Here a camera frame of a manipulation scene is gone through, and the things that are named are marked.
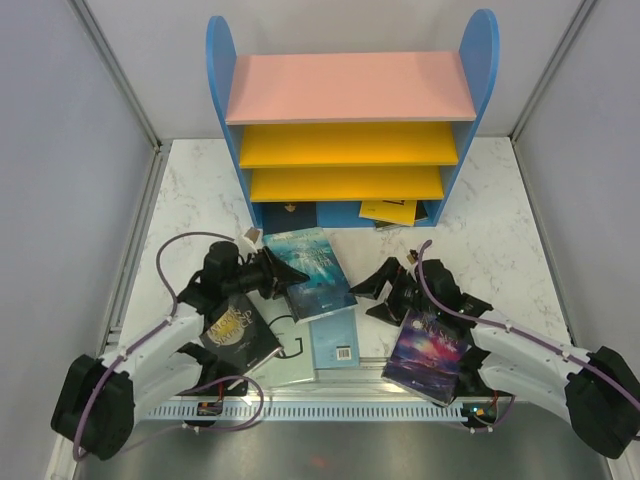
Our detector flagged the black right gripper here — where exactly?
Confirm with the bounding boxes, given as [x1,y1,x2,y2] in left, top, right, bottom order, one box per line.
[349,257,440,327]

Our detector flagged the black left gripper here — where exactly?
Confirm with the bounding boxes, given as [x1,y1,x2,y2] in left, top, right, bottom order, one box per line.
[224,246,310,300]

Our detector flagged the teal ocean cover book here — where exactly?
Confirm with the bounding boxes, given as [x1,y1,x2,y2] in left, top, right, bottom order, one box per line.
[263,227,357,323]

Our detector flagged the dark navy blue book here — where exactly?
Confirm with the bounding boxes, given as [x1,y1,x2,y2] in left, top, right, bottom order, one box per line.
[262,202,317,234]

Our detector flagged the yellow Little Prince book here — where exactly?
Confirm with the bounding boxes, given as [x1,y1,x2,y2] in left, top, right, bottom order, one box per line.
[359,200,417,226]

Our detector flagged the dark green Alice Wonderland book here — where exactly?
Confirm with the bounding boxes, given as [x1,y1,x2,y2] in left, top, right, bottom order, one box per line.
[374,201,428,230]

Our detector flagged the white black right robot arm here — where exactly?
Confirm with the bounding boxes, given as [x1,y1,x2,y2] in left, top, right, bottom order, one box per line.
[350,257,639,459]

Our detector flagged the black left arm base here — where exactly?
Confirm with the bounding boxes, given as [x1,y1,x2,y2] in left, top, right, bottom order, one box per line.
[179,342,247,396]

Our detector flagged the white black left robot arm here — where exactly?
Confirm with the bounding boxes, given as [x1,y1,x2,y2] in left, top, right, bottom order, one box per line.
[51,235,309,462]

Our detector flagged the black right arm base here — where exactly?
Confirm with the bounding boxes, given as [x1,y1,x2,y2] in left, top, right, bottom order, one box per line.
[450,345,494,402]

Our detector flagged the light blue thin book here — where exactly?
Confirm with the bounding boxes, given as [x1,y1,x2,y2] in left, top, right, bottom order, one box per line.
[310,310,360,370]

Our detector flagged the purple Robinson Crusoe book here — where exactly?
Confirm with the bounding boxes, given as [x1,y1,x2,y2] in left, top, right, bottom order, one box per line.
[381,310,470,406]

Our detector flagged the black Moon and Sixpence book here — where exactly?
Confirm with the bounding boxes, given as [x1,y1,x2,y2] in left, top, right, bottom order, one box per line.
[200,295,283,375]

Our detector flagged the pale grey Gatsby book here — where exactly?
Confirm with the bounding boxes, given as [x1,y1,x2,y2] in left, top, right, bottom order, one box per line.
[247,315,316,390]

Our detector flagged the blue pink yellow shelf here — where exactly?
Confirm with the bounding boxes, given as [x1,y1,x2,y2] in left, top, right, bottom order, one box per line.
[205,9,500,229]

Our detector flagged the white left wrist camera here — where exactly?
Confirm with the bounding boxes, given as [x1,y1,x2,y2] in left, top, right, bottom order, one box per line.
[238,227,261,253]

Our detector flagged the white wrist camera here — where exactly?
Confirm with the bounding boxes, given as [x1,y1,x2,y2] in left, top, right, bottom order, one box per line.
[407,250,420,265]
[238,227,261,253]

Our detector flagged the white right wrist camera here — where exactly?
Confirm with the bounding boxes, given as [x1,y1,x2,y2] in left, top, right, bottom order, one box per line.
[407,250,420,265]

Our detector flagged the light blue slotted cable duct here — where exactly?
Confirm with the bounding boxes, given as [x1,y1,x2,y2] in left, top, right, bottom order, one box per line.
[146,400,488,422]

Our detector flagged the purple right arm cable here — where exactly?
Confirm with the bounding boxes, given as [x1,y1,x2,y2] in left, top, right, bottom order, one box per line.
[415,239,640,441]

